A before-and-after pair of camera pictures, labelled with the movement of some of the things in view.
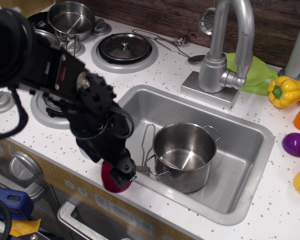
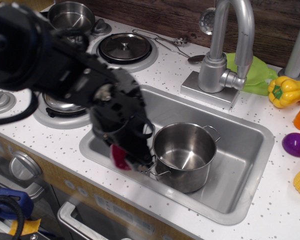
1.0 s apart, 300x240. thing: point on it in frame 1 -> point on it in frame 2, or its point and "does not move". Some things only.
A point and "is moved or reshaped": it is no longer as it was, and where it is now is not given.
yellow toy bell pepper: [284, 91] does not move
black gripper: [101, 128] -> [116, 113]
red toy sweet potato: [107, 180] is moved or reshaped
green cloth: [259, 75] does not move
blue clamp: [20, 204] does not move
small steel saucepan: [73, 20] does not move
